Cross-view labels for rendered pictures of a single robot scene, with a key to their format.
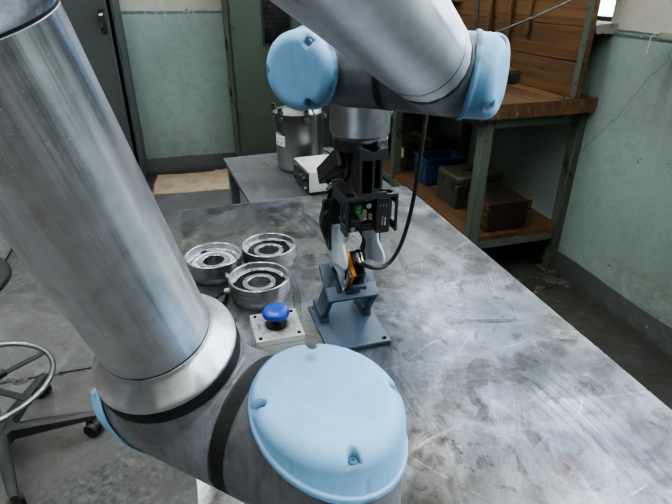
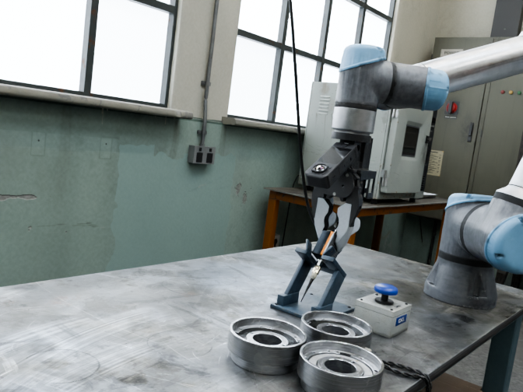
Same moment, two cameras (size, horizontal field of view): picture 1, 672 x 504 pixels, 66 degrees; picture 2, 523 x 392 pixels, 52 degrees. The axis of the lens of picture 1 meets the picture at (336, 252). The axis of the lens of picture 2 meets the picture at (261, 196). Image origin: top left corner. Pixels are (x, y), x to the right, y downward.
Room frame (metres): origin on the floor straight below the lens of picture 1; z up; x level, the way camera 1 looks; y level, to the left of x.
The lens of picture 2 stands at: (1.33, 0.68, 1.11)
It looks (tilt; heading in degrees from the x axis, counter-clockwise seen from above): 7 degrees down; 235
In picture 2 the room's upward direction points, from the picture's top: 7 degrees clockwise
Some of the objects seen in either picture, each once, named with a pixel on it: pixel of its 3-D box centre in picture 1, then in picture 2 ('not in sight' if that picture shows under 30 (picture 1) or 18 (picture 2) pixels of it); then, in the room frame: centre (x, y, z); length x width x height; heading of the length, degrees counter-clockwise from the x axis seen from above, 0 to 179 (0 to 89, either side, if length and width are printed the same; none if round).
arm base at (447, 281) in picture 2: not in sight; (462, 275); (0.29, 0.00, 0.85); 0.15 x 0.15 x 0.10
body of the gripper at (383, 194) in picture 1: (361, 183); (349, 166); (0.64, -0.03, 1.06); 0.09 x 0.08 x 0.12; 17
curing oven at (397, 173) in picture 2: not in sight; (373, 145); (-1.10, -1.66, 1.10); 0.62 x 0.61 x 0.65; 16
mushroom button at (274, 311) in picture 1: (276, 321); (384, 299); (0.63, 0.09, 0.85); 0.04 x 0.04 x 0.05
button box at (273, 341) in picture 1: (277, 337); (384, 313); (0.62, 0.09, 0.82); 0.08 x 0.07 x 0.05; 16
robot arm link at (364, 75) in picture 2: not in sight; (361, 78); (0.64, -0.03, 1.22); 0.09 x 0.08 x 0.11; 153
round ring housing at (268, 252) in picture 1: (269, 253); (266, 345); (0.90, 0.13, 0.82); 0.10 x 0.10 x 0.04
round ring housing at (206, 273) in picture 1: (214, 264); (339, 372); (0.85, 0.23, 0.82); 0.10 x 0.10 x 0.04
